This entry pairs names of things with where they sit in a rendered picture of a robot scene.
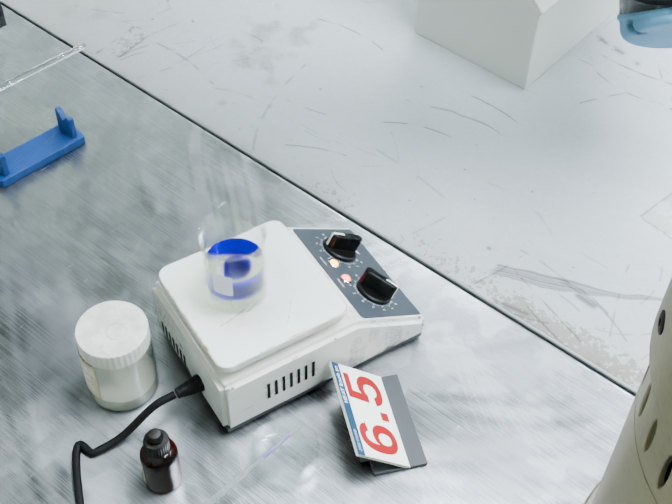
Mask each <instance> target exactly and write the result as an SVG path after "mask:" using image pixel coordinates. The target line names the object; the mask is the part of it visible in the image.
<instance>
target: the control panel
mask: <svg viewBox="0 0 672 504"><path fill-rule="evenodd" d="M292 230H293V232H294V233H295V234H296V236H297V237H298V238H299V239H300V241H301V242H302V243H303V244H304V246H305V247H306V248H307V249H308V251H309V252H310V253H311V254H312V256H313V257H314V258H315V260H316V261H317V262H318V263H319V265H320V266H321V267H322V268H323V270H324V271H325V272H326V273H327V275H328V276H329V277H330V279H331V280H332V281H333V282H334V284H335V285H336V286H337V287H338V289H339V290H340V291H341V292H342V294H343V295H344V296H345V297H346V299H347V300H348V301H349V303H350V304H351V305H352V306H353V308H354V309H355V310H356V311H357V313H358V314H359V315H360V316H361V317H362V318H379V317H394V316H408V315H419V314H421V313H420V312H419V311H418V310H417V309H416V307H415V306H414V305H413V304H412V303H411V301H410V300H409V299H408V298H407V297H406V295H405V294H404V293H403V292H402V291H401V289H400V288H398V290H397V291H396V293H395V295H394V296H393V298H391V300H390V301H389V303H388V304H385V305H380V304H376V303H373V302H371V301H369V300H368V299H366V298H365V297H364V296H363V295H362V294H361V293H360V292H359V291H358V288H357V283H358V281H359V280H360V278H361V276H362V275H363V273H364V271H365V270H366V268H367V267H371V268H373V269H374V270H376V271H377V272H379V273H380V274H382V275H383V276H385V277H387V278H388V279H390V280H391V281H393V280H392V279H391V278H390V276H389V275H388V274H387V273H386V272H385V270H384V269H383V268H382V267H381V266H380V264H379V263H378V262H377V261H376V260H375V258H374V257H373V256H372V255H371V254H370V252H369V251H368V250H367V249H366V248H365V246H364V245H363V244H362V243H360V245H359V247H358V249H357V250H356V251H355V252H356V258H355V260H354V261H352V262H344V261H340V260H338V259H336V258H334V257H333V256H331V255H330V254H329V253H328V252H327V251H326V250H325V248H324V246H323V242H324V240H325V239H326V238H328V237H330V235H331V234H332V232H333V231H336V232H343V233H350V234H354V233H353V232H352V231H351V230H350V229H292ZM332 259H333V260H336V261H337V262H338V266H335V265H333V264H331V263H330V260H332ZM343 275H348V276H349V277H350V281H346V280H344V279H343V278H342V276H343ZM393 282H394V281H393ZM394 283H395V282H394Z"/></svg>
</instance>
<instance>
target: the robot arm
mask: <svg viewBox="0 0 672 504"><path fill-rule="evenodd" d="M617 20H618V21H619V25H620V34H621V36H622V38H623V39H624V40H625V41H627V42H628V43H630V44H633V45H636V46H640V47H647V48H672V0H619V14H618V15H617ZM6 25H7V24H6V20H5V16H4V13H3V9H2V5H1V2H0V28H2V27H4V26H6Z"/></svg>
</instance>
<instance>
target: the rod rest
mask: <svg viewBox="0 0 672 504"><path fill-rule="evenodd" d="M55 113H56V117H57V121H58V125H56V126H54V127H53V128H51V129H49V130H47V131H45V132H43V133H41V134H40V135H38V136H36V137H34V138H32V139H30V140H28V141H27V142H25V143H23V144H21V145H19V146H17V147H15V148H14V149H12V150H10V151H8V152H6V153H4V154H3V153H0V186H1V187H3V188H5V187H7V186H9V185H11V184H13V183H15V182H16V181H18V180H20V179H22V178H24V177H25V176H27V175H29V174H31V173H33V172H34V171H36V170H38V169H40V168H42V167H44V166H45V165H47V164H49V163H51V162H53V161H54V160H56V159H58V158H60V157H62V156H63V155H65V154H67V153H69V152H71V151H72V150H74V149H76V148H78V147H80V146H81V145H83V144H85V137H84V135H83V134H82V133H81V132H80V131H79V130H78V129H77V128H76V127H75V124H74V119H73V118H72V117H71V116H69V117H67V116H66V114H65V113H64V111H63V109H62V108H61V107H60V106H58V107H56V108H55Z"/></svg>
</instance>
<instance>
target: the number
mask: <svg viewBox="0 0 672 504"><path fill-rule="evenodd" d="M339 368H340V371H341V375H342V378H343V381H344V384H345V388H346V391H347V394H348V398H349V401H350V404H351V408H352V411H353V414H354V418H355V421H356V424H357V428H358V431H359V434H360V438H361V441H362V444H363V448H364V451H365V453H368V454H372V455H376V456H380V457H384V458H388V459H392V460H396V461H401V462H404V459H403V456H402V453H401V450H400V447H399V444H398V441H397V438H396V435H395V432H394V429H393V426H392V423H391V420H390V416H389V413H388V410H387V407H386V404H385V401H384V398H383V395H382V392H381V389H380V386H379V383H378V380H377V378H376V377H373V376H370V375H367V374H363V373H360V372H357V371H354V370H350V369H347V368H344V367H341V366H339Z"/></svg>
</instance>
